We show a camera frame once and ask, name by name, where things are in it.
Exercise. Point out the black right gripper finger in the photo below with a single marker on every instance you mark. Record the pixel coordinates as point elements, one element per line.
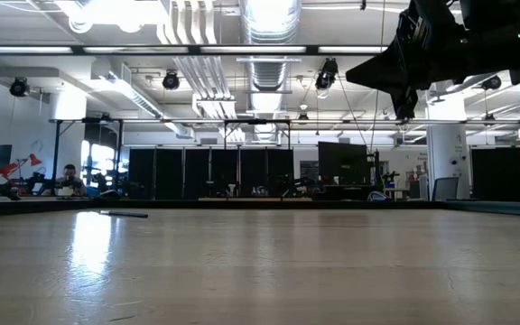
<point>391,63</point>
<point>395,83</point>

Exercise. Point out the thin black makeup brush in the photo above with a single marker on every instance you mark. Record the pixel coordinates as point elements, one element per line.
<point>124,214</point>

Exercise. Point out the black ceiling spot lamp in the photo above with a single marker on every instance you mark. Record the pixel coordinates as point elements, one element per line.
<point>18,88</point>
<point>492,82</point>
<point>170,81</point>

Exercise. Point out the black hanging spot lamp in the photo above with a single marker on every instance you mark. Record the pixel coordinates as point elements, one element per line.
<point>326,74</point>

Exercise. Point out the white round column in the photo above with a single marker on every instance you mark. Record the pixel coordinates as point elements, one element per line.
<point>440,149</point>

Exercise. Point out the small black ceiling lamp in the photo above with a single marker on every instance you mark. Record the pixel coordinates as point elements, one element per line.
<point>303,116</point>
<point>489,116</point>

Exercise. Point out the black computer monitor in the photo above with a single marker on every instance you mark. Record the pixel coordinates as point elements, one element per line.
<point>343,162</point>

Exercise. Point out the blue and white helmet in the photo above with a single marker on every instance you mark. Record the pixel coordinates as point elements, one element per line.
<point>377,196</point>

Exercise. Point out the grey office chair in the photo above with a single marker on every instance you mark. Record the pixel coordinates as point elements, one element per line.
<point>445,188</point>

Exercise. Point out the dark notice board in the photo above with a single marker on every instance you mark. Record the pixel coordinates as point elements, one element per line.
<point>309,171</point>

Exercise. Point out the black partition panel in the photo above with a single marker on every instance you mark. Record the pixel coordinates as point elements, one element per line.
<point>253,167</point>
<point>197,173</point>
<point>169,173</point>
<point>494,176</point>
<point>280,164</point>
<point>142,173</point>
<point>224,173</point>

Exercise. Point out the white ceiling pipe bundle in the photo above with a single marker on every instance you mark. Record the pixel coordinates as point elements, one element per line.
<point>206,77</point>

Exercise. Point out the black overhead crossbar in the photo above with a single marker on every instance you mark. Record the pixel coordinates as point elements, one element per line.
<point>194,49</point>

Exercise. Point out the person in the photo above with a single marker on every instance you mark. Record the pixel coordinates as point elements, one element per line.
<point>69,173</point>

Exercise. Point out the red desk lamp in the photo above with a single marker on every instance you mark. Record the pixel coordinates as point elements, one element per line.
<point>34,160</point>

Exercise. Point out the silver ceiling ventilation duct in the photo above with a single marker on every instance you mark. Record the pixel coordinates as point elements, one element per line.
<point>269,72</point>

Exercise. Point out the white rectangular air duct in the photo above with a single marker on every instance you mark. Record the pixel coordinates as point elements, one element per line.
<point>147,104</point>

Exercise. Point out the black aluminium table frame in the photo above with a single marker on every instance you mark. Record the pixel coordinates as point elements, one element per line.
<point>174,204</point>

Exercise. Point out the black metal stand frame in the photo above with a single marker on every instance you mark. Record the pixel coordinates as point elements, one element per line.
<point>56,149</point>

